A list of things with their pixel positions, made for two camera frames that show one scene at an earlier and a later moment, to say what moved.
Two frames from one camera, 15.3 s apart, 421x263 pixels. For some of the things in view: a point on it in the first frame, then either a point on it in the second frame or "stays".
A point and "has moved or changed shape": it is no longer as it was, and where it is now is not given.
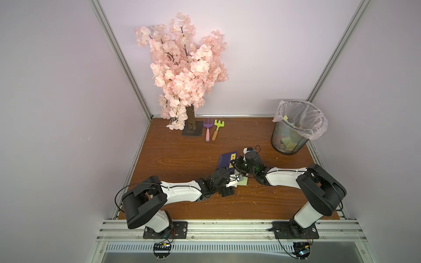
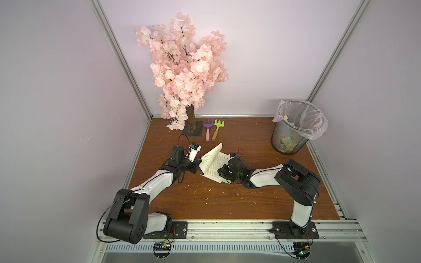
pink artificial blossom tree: [185, 69] stays
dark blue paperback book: [225, 161] has moved or changed shape
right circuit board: [301, 250] stays
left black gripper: [227, 191] to [193, 165]
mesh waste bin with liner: [296, 123] stays
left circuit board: [161, 250] stays
